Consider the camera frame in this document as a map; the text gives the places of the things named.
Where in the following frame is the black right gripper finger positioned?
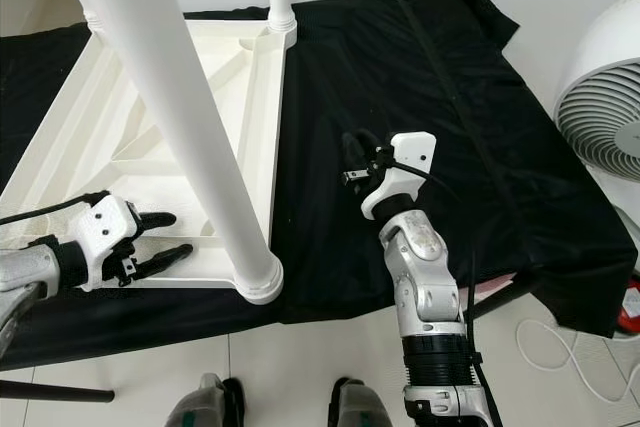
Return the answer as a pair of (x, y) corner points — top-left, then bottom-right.
(340, 130), (373, 188)

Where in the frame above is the white plastic ribbed table top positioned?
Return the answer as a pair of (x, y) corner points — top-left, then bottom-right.
(0, 19), (299, 293)

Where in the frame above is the black cloth cover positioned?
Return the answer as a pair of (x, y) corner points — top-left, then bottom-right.
(0, 0), (636, 373)

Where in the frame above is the dark table leg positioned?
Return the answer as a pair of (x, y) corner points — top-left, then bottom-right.
(0, 379), (116, 403)
(470, 277), (541, 326)

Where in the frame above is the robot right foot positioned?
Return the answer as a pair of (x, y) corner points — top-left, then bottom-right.
(330, 377), (396, 427)

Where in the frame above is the white floor fan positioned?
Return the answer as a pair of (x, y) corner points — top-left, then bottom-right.
(555, 0), (640, 183)

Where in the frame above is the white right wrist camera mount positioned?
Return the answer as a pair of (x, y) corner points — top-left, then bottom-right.
(360, 132), (438, 220)

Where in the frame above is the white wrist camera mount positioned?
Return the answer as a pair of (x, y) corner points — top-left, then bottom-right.
(75, 194), (146, 293)
(360, 132), (438, 220)

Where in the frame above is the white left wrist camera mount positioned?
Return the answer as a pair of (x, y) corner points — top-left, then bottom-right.
(75, 194), (146, 293)

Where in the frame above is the white power cable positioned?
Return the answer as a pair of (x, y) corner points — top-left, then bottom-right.
(515, 317), (640, 398)

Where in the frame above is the red black cable reel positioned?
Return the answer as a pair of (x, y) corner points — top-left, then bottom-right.
(620, 287), (640, 338)

